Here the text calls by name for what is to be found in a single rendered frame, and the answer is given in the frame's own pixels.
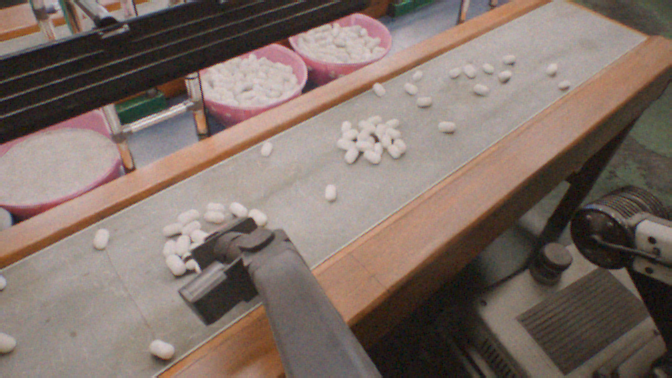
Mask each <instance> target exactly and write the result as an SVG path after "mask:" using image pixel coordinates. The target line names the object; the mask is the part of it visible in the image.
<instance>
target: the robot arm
mask: <svg viewBox="0 0 672 378"><path fill-rule="evenodd" d="M202 240H203V243H201V244H199V245H197V247H196V248H194V249H190V251H189V252H190V255H191V256H192V258H194V260H195V261H196V262H197V265H198V267H199V268H200V270H201V272H200V273H199V274H198V275H197V276H195V277H194V278H193V279H191V280H189V282H188V283H187V284H186V285H184V286H183V287H182V288H181V289H179V290H178V292H179V294H180V296H181V297H182V298H183V301H184V302H185V303H186V305H187V306H188V308H191V310H192V311H193V312H194V313H195V314H196V315H197V317H198V319H199V320H200V321H201V322H202V323H203V324H204V325H206V326H209V325H211V324H213V323H215V322H217V321H218V320H219V319H220V318H221V317H223V316H224V315H225V313H227V312H229V311H230V310H231V309H232V308H234V307H235V306H236V305H237V304H238V303H240V302H241V301H242V300H244V301H245V302H247V303H249V302H250V301H251V300H252V299H253V298H255V297H256V296H257V294H259V297H260V298H261V299H262V301H263V304H264V308H265V311H266V315H267V318H268V321H269V324H270V327H271V332H272V335H273V338H274V341H275V344H277V347H278V352H279V355H280V358H281V361H282V364H283V368H284V371H285V375H286V378H383V377H382V375H381V374H380V372H379V371H378V369H376V368H375V365H374V364H373V362H372V361H371V359H370V358H369V356H368V355H367V354H366V352H365V351H364V349H363V347H362V345H361V344H359V342H358V341H357V339H356V338H355V336H354V335H353V333H352V332H351V330H350V328H349V327H350V326H349V324H347V323H346V322H345V320H344V319H342V315H341V314H339V313H338V310H337V309H336V307H335V306H334V304H333V303H332V301H331V300H330V298H329V297H328V295H326V293H325V291H324V290H323V288H322V287H321V285H320V284H319V281H318V280H317V279H316V276H315V275H314V273H313V271H312V270H311V269H309V267H308V266H307V264H306V263H305V260H304V259H303V257H302V256H301V254H300V253H299V251H298V250H297V248H296V247H295V245H293V243H292V241H291V240H290V238H289V237H288V235H287V234H286V232H285V231H284V229H282V227H277V229H274V230H271V229H264V227H258V226H257V224H256V222H255V220H254V218H253V217H239V218H238V219H236V220H234V221H232V222H231V223H229V224H225V225H223V226H221V227H219V228H218V230H217V231H216V232H213V233H210V234H208V235H206V236H205V237H203V238H202Z"/></svg>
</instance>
